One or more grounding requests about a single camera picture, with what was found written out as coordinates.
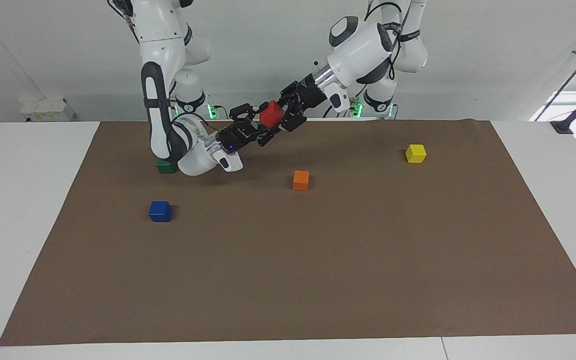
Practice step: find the brown table mat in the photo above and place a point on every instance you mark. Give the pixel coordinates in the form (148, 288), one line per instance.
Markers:
(288, 275)

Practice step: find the blue block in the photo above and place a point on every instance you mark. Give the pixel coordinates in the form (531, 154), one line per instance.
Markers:
(160, 212)

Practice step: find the orange block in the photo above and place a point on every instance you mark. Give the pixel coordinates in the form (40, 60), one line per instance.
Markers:
(301, 180)

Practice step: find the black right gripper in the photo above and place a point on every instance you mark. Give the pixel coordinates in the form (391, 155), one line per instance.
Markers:
(238, 136)

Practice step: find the red block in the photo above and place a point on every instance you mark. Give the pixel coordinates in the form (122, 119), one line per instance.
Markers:
(271, 114)

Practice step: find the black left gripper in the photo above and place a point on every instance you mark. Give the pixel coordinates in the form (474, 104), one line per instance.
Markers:
(309, 91)

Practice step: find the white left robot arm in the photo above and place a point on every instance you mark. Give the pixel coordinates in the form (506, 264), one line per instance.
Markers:
(363, 45)

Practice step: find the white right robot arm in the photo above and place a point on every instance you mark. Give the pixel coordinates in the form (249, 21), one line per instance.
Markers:
(160, 65)

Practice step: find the yellow block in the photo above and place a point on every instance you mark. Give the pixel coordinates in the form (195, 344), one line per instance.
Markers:
(415, 153)

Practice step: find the green block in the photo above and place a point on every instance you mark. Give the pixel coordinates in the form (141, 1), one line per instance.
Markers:
(166, 167)

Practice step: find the white electrical box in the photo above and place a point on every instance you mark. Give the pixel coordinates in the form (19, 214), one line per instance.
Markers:
(47, 109)

